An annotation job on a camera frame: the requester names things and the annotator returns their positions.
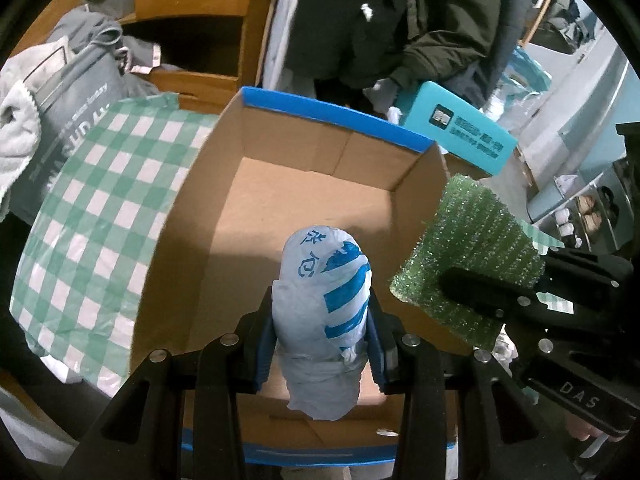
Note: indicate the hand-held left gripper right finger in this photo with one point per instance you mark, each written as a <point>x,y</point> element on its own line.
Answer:
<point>376,355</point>

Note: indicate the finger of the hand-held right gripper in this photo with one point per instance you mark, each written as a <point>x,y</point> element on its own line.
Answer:
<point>480,295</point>
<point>590,270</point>

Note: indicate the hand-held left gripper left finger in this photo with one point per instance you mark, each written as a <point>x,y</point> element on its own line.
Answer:
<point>266,345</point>

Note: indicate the green glittery sponge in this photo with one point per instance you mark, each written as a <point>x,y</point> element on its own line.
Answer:
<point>470,240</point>

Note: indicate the white blue-printed plastic bag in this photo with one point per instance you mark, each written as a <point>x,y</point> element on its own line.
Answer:
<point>320,320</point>

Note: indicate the cardboard box with blue rim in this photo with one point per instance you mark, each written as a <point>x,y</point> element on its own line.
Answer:
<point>280,195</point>

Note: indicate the person's right hand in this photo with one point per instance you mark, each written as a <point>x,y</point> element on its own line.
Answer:
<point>592,435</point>

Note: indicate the teal printed box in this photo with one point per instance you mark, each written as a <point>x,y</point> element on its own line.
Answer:
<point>457,127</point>

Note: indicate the teal plastic bag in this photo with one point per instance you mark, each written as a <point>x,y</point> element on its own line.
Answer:
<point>530,75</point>

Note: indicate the green checkered cloth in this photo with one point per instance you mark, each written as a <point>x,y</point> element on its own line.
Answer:
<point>95,210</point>

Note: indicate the white glove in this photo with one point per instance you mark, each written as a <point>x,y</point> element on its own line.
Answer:
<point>382,95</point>

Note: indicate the wooden rack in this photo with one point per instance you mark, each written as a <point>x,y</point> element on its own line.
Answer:
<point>540,5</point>

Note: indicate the olive green jacket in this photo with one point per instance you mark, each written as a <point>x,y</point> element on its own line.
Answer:
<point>450,15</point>

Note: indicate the grey printed tote bag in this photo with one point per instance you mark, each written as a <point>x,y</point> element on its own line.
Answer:
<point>70,125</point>

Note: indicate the black jacket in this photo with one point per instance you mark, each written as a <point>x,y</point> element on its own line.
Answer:
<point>345,25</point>

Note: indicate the white hanging cloth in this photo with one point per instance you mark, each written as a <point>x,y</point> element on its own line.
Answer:
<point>280,25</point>

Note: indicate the wooden cabinet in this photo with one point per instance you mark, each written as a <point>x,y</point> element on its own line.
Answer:
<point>200,25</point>

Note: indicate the white towel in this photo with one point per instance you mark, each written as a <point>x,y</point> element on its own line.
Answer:
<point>17,125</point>

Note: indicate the grey hooded garment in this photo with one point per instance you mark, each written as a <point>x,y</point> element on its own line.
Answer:
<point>100,30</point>

